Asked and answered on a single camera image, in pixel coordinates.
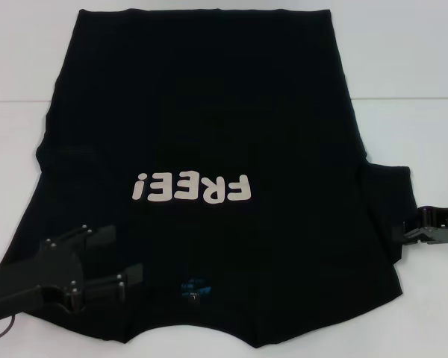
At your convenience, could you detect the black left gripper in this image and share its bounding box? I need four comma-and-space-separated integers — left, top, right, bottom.
0, 223, 146, 313

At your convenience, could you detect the black shirt with FREE! print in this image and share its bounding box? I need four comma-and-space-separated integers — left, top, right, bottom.
0, 9, 414, 341

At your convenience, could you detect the thin left wrist cable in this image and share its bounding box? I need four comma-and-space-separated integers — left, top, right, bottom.
0, 314, 19, 333

